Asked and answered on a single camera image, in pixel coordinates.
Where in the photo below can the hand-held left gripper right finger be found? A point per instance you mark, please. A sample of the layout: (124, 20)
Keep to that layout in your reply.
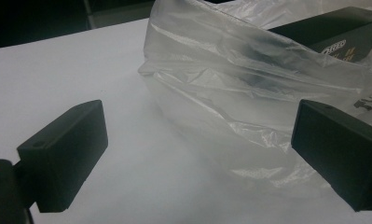
(339, 149)

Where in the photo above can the clear plastic bag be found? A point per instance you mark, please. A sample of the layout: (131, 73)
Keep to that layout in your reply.
(224, 93)

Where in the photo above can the black box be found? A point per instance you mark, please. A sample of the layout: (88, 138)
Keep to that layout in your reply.
(339, 32)

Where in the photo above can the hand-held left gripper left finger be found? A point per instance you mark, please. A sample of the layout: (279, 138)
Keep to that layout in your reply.
(65, 158)

